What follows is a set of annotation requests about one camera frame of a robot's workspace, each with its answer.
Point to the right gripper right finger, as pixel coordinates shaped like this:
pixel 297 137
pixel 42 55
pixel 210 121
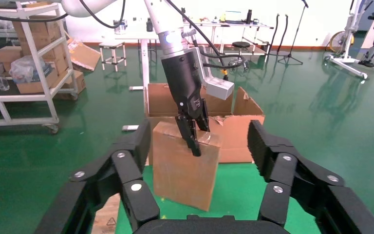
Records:
pixel 287 168

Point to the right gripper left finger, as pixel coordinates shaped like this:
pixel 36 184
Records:
pixel 122 168

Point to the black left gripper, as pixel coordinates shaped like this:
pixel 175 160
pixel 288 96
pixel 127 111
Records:
pixel 182 80

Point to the small brown cardboard box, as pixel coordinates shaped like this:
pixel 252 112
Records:
pixel 180 174

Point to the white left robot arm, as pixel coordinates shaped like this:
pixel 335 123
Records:
pixel 161 19

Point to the large open cardboard carton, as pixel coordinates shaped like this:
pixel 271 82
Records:
pixel 235 139

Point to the flattened cardboard sheet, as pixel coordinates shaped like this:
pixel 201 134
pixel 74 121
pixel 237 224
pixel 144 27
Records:
pixel 85 56

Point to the white standing desk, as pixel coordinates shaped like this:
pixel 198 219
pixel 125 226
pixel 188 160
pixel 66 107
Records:
pixel 145 64

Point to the black round wheeled stool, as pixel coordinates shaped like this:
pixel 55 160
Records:
pixel 240 44

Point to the black tripod microphone stand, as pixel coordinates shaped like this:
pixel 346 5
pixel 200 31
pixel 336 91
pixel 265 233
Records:
pixel 289 57

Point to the black bottle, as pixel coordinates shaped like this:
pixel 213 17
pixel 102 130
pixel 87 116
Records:
pixel 249 16
pixel 149 25

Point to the white square stool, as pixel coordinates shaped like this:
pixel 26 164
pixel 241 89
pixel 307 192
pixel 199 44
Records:
pixel 112 44

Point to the black gooseneck stand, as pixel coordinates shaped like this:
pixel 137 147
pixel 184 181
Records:
pixel 285 32
pixel 274 32

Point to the white wheeled shelf rack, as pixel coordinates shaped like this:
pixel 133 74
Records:
pixel 19 98

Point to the clear jar with lid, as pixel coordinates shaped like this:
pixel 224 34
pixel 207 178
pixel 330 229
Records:
pixel 121 27

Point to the yellow floor fan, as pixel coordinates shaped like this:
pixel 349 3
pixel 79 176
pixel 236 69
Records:
pixel 337 42

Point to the clear plastic bag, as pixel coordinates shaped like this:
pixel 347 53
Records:
pixel 25 69

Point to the clear glass jar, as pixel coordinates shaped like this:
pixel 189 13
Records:
pixel 2 84

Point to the white metal floor frame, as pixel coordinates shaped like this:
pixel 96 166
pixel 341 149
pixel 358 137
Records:
pixel 130 128

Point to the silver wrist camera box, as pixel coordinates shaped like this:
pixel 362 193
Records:
pixel 219 87

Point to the long white frame table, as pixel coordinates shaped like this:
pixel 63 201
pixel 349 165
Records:
pixel 206 24

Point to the white mobile lift frame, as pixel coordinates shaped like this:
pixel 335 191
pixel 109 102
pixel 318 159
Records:
pixel 345 58

